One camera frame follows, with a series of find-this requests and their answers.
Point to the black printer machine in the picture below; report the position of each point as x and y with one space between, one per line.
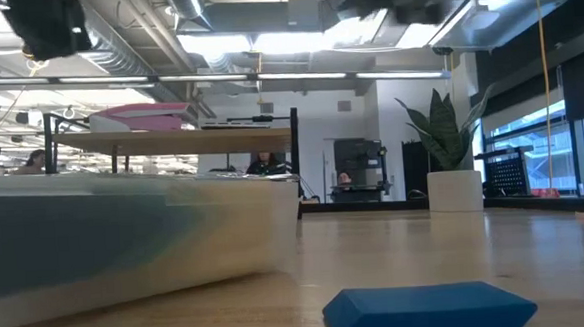
359 160

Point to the long ceiling light bar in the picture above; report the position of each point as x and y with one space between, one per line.
202 78

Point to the black pegboard stand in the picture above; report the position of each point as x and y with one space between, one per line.
505 172

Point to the black metal shelf leg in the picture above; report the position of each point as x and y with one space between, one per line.
294 143
48 146

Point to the black cabinet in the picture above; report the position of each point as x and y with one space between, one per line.
415 169

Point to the red small object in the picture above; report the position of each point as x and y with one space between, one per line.
544 193

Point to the green snake plant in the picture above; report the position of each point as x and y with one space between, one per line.
443 130

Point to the person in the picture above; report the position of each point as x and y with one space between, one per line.
32 164
344 179
266 165

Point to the translucent pencil case blue lid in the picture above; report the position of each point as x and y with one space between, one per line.
257 265

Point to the blue bevelled eraser block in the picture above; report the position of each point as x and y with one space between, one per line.
430 311

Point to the white desk calculator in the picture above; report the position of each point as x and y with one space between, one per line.
235 125

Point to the grey wall vent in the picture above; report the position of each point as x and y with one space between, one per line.
344 105
266 108

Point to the black bar with clamp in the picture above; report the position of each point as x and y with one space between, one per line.
257 118

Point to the white plant pot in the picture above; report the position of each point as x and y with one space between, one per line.
454 191

